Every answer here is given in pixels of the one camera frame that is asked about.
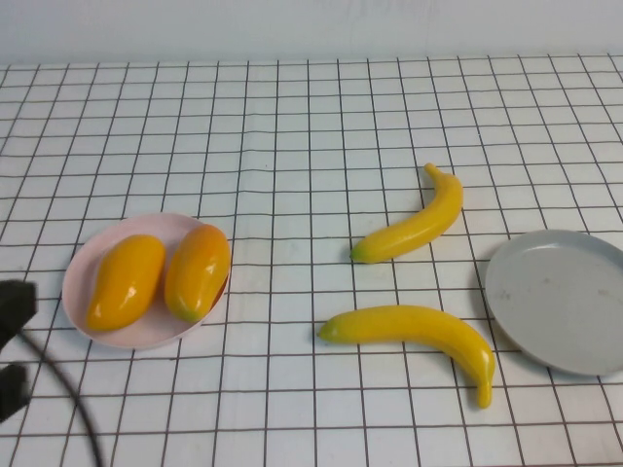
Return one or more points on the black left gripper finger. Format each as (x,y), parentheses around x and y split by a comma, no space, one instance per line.
(10,391)

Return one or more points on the plain yellow-orange mango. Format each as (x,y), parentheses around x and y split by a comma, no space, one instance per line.
(126,282)

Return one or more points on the orange mango with green tip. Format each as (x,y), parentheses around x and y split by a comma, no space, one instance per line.
(197,272)

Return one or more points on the large yellow plastic banana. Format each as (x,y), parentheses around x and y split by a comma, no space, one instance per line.
(438,335)

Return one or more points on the small yellow plastic banana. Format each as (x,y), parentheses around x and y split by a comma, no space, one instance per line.
(414,233)

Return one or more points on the pink round plate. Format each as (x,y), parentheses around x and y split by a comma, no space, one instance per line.
(78,272)

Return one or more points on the grey round plate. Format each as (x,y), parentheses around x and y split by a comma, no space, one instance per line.
(560,301)

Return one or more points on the white black-grid tablecloth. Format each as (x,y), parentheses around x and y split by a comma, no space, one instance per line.
(292,413)

